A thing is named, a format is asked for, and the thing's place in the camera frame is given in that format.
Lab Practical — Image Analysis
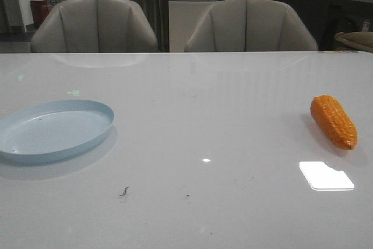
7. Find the orange toy corn cob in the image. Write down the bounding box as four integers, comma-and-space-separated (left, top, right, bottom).
310, 95, 358, 150

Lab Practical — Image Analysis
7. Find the light blue round plate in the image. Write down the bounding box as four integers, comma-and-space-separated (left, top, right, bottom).
1, 100, 114, 165

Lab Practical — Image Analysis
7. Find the right beige leather chair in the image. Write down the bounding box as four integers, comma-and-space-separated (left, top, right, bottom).
184, 0, 318, 52

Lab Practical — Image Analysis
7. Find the beige leather chair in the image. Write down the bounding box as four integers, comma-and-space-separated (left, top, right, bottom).
184, 0, 318, 52
30, 0, 158, 53

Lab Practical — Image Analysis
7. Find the left beige leather chair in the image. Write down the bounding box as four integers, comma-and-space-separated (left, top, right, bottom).
30, 0, 158, 53

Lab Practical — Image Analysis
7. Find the red bin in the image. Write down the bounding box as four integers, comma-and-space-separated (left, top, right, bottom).
30, 0, 50, 28

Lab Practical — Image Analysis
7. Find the beige cushion at right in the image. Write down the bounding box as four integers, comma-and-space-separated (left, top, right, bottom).
335, 31, 372, 53

